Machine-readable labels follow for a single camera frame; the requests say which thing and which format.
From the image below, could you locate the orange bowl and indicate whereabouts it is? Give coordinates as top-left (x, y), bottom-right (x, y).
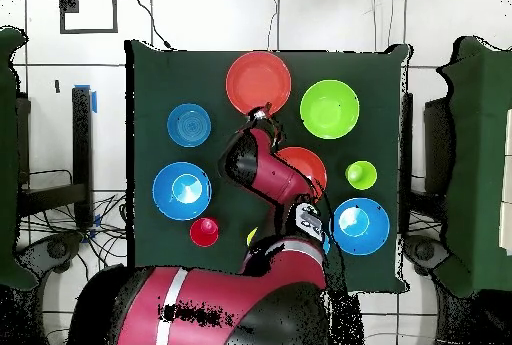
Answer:
top-left (225, 50), bottom-right (293, 118)
top-left (275, 146), bottom-right (328, 200)

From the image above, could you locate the green bowl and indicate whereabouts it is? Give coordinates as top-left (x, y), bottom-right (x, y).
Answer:
top-left (299, 79), bottom-right (361, 140)

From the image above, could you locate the small blue bowl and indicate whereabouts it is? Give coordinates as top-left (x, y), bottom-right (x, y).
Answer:
top-left (166, 103), bottom-right (213, 149)

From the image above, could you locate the dark green tablecloth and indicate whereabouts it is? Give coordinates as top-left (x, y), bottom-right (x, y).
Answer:
top-left (124, 39), bottom-right (411, 294)

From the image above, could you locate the lime green cup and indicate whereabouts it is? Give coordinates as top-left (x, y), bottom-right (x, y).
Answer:
top-left (344, 160), bottom-right (378, 191)

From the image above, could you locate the large blue bowl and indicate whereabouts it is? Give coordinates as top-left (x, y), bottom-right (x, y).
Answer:
top-left (331, 197), bottom-right (391, 257)
top-left (152, 161), bottom-right (213, 222)

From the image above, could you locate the red cup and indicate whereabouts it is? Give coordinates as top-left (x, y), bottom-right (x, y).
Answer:
top-left (189, 216), bottom-right (220, 248)

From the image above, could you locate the green cloth side table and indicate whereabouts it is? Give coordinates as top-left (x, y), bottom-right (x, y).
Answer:
top-left (433, 35), bottom-right (512, 299)
top-left (0, 26), bottom-right (38, 291)

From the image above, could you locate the black floor cable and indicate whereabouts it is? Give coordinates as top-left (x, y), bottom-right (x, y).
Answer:
top-left (133, 0), bottom-right (174, 51)

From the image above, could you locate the black metal frame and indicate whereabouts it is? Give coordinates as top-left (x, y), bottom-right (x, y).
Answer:
top-left (15, 86), bottom-right (95, 228)

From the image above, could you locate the tangle of cables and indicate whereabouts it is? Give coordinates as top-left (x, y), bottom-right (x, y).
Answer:
top-left (19, 192), bottom-right (129, 270)

